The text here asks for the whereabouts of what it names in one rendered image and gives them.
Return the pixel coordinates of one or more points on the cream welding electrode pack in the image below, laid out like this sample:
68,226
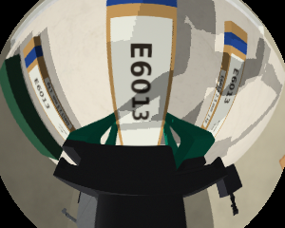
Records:
232,66

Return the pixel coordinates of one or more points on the white welding electrode pack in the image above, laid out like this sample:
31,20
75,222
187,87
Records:
43,88
141,45

